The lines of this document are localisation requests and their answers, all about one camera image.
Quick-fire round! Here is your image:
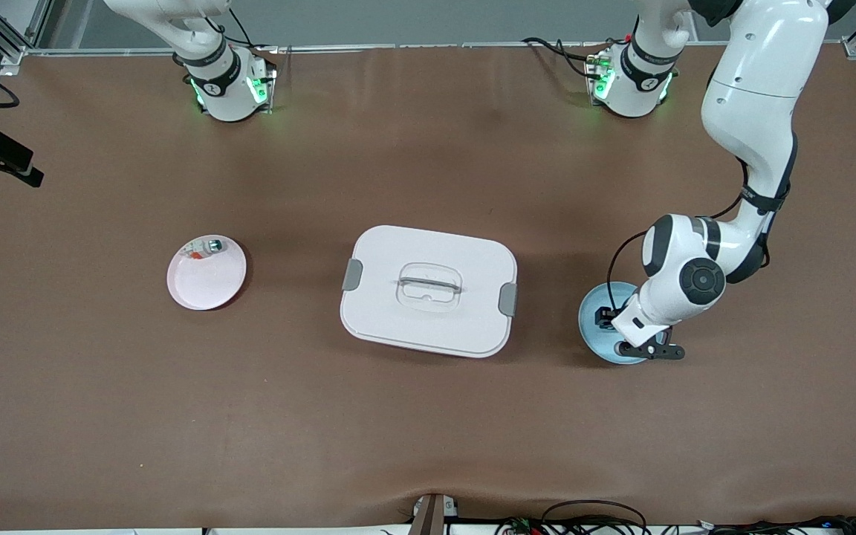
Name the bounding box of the white lidded storage box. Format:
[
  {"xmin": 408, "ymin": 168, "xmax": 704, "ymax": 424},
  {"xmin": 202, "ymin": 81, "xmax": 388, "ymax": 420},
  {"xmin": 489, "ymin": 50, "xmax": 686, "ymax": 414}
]
[{"xmin": 340, "ymin": 224, "xmax": 519, "ymax": 360}]

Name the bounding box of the camera mount post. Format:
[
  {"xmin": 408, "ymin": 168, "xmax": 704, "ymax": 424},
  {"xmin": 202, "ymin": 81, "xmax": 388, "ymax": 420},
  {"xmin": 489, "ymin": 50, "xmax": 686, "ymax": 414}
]
[{"xmin": 407, "ymin": 493, "xmax": 460, "ymax": 535}]

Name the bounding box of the black left base cable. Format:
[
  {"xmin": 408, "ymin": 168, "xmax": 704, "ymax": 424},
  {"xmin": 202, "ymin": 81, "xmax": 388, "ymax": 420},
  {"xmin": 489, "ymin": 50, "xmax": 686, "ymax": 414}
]
[{"xmin": 521, "ymin": 36, "xmax": 626, "ymax": 79}]

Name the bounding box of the white switch with green button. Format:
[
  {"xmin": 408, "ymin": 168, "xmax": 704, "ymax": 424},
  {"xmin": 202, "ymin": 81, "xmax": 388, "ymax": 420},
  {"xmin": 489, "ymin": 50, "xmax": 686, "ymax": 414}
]
[{"xmin": 181, "ymin": 237, "xmax": 228, "ymax": 262}]

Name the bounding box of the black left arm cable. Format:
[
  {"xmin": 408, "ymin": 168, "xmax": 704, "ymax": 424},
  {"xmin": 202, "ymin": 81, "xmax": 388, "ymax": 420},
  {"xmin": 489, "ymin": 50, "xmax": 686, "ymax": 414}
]
[{"xmin": 606, "ymin": 189, "xmax": 750, "ymax": 313}]

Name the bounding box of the black looped cable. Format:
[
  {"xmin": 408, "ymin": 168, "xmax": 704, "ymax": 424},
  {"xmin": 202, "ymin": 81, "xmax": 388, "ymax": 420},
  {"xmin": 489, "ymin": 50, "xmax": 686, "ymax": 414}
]
[{"xmin": 541, "ymin": 499, "xmax": 649, "ymax": 535}]

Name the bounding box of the pink round plate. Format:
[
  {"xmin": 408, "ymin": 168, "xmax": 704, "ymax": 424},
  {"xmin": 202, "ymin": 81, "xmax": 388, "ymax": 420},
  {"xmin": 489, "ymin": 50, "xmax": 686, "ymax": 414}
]
[{"xmin": 166, "ymin": 235, "xmax": 248, "ymax": 311}]

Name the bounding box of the light blue round plate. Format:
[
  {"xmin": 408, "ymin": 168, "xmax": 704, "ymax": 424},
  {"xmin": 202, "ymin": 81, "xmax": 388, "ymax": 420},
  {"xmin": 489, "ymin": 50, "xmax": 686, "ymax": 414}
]
[{"xmin": 577, "ymin": 281, "xmax": 665, "ymax": 366}]

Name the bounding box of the black base cable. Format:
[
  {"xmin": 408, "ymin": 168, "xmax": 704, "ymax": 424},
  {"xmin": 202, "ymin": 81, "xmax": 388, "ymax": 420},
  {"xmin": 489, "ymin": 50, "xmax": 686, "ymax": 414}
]
[
  {"xmin": 227, "ymin": 7, "xmax": 280, "ymax": 54},
  {"xmin": 521, "ymin": 36, "xmax": 626, "ymax": 79}
]

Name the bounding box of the black cable bundle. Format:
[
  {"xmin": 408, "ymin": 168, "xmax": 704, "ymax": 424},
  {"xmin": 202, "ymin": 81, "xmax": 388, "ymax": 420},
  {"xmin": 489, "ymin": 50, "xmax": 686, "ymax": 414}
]
[{"xmin": 495, "ymin": 514, "xmax": 856, "ymax": 535}]

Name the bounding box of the brown table mat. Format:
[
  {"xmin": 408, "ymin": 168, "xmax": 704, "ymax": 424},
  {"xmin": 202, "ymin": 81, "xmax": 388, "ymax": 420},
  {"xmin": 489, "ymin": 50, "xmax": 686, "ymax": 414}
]
[{"xmin": 0, "ymin": 43, "xmax": 856, "ymax": 531}]

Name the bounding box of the black right base cable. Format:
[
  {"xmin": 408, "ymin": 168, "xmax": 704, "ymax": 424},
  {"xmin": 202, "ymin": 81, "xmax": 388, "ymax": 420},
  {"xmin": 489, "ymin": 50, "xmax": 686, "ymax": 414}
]
[{"xmin": 227, "ymin": 7, "xmax": 280, "ymax": 54}]

